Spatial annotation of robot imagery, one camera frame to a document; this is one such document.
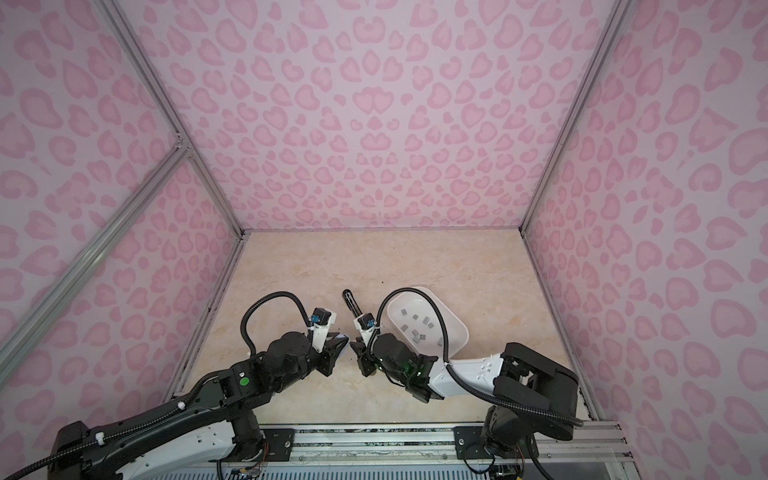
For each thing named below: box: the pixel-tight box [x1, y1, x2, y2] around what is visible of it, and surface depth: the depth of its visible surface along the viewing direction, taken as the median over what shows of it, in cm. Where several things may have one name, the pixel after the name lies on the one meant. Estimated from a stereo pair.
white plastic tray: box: [387, 287, 470, 359], surface depth 95 cm
